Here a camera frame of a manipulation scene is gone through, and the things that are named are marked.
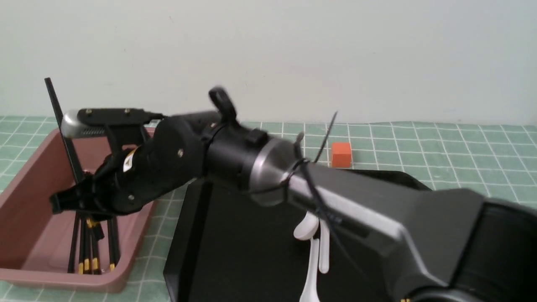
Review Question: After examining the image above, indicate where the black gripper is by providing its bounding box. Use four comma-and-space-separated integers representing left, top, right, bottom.
50, 112, 221, 215

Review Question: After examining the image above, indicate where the black chopstick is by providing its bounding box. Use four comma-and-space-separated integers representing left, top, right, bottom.
78, 214, 86, 275
44, 77, 86, 185
83, 219, 101, 275
67, 212, 80, 273
106, 219, 116, 272
109, 217, 120, 266

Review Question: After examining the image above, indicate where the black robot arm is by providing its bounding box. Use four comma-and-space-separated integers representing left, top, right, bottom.
50, 86, 536, 302

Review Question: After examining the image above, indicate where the pink plastic bin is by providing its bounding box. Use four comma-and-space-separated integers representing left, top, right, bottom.
0, 130, 155, 293

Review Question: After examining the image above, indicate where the black plastic tray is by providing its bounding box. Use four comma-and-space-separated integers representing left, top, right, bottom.
163, 169, 433, 302

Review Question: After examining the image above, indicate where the white spoon small middle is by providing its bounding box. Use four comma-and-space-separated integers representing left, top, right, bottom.
293, 211, 320, 241

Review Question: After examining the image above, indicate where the white spoon bottom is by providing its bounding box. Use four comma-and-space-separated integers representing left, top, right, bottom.
299, 238, 320, 302

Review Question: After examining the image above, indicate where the white spoon large middle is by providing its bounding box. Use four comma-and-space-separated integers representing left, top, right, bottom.
318, 220, 331, 274

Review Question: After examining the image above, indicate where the orange cube block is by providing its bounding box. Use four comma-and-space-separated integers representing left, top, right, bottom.
330, 141, 352, 169

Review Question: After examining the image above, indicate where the green checkered tablecloth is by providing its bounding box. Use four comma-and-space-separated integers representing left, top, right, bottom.
0, 122, 537, 302

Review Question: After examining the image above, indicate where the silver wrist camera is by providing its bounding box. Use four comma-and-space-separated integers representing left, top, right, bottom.
60, 108, 166, 139

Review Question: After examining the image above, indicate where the black cable tie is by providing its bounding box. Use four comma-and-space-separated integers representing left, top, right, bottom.
248, 112, 368, 280

